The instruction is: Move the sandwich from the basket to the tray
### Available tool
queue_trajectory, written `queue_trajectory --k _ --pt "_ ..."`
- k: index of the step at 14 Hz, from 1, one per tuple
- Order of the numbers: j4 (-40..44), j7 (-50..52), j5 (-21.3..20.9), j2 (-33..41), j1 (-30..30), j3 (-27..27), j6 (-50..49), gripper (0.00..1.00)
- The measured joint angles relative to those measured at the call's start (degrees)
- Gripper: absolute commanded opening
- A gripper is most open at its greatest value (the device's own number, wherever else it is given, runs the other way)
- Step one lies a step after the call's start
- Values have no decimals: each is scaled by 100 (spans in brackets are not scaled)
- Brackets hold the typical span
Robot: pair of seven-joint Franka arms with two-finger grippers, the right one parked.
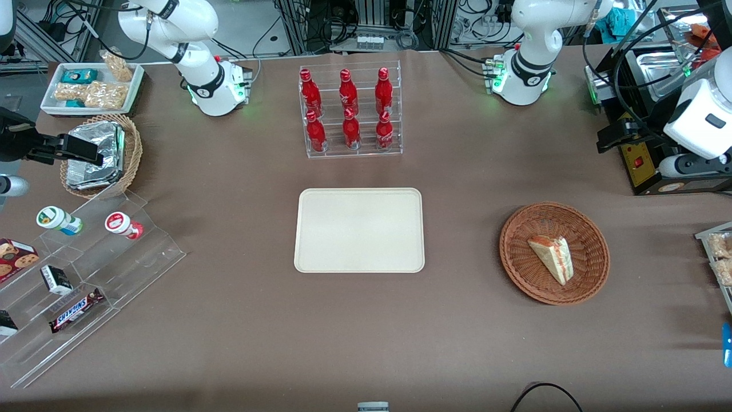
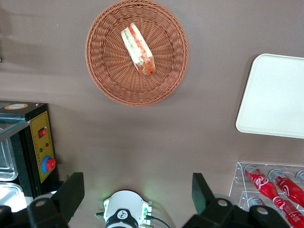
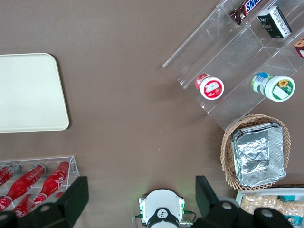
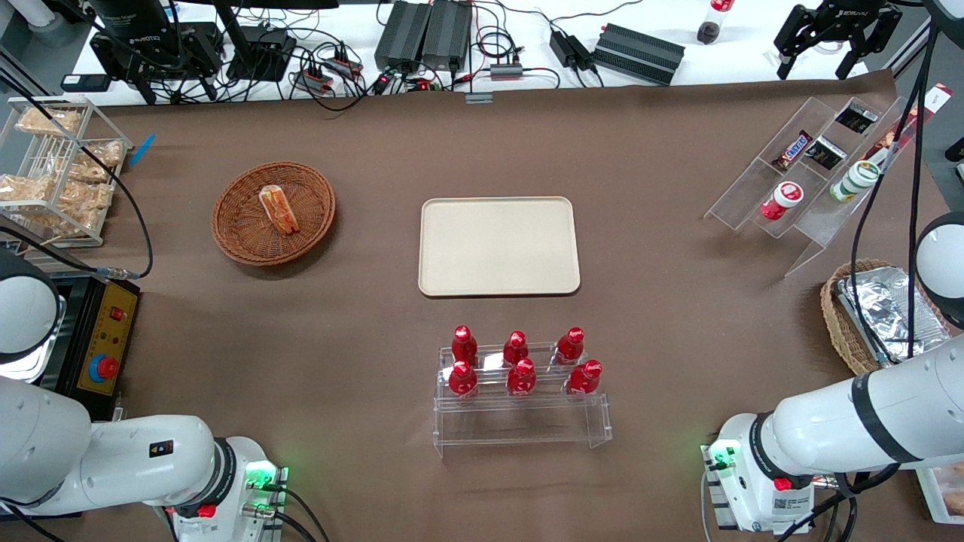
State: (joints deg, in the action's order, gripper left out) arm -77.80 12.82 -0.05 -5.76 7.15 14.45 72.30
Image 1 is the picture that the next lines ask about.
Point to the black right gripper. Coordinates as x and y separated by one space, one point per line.
16 140

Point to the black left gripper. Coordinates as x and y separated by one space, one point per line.
641 129

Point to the triangular sandwich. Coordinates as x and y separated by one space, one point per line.
552 257

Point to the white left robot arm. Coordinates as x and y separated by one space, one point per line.
532 63

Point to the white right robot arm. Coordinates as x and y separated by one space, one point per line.
200 86

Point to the white rectangular snack tray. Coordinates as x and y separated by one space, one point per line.
51 102

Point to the light tan wicker basket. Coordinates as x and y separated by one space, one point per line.
132 151

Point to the metal snack tray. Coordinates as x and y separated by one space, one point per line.
704 243

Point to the brown wicker basket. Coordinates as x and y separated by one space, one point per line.
526 269

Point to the beige plastic tray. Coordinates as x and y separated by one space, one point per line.
343 234

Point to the silver foil wrapped package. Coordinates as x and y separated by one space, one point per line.
94 134

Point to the black appliance with yellow panel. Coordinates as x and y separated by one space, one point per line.
646 171

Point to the small teal packet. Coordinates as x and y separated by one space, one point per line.
74 103

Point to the small peanut brittle pack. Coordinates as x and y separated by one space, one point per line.
68 92

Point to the green lid yogurt cup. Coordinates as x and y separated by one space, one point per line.
56 220

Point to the large peanut brittle pack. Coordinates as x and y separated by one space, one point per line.
107 95

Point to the teal snack box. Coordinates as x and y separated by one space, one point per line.
79 75

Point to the red lid yogurt cup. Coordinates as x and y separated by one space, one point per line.
121 224

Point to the clear bag of puffed snacks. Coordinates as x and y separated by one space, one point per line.
118 66

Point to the red chocolate cookie box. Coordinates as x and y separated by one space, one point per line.
14 258

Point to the teal cloth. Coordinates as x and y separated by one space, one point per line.
620 20

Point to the small black white carton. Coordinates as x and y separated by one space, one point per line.
55 280
7 323

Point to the orange red food model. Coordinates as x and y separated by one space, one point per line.
700 37

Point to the clear acrylic stepped display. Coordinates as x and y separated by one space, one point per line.
131 269

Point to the clear rice cracker pack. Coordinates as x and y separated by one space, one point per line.
720 246
725 273

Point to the Snickers chocolate bar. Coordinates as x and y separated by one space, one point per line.
76 310

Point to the red cola bottle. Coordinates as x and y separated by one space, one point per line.
384 91
351 131
384 133
309 94
315 134
347 94

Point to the blue plastic item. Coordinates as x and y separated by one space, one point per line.
727 346

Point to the clear acrylic bottle rack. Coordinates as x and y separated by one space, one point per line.
366 150

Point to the white connector block row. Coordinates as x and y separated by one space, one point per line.
369 42

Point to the aluminium equipment rack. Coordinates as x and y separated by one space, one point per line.
372 11

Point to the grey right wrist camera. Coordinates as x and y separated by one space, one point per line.
14 186

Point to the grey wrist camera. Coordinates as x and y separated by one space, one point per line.
680 166
14 186

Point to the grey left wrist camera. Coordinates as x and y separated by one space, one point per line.
680 166

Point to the grey metal bracket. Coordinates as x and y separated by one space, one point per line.
373 407

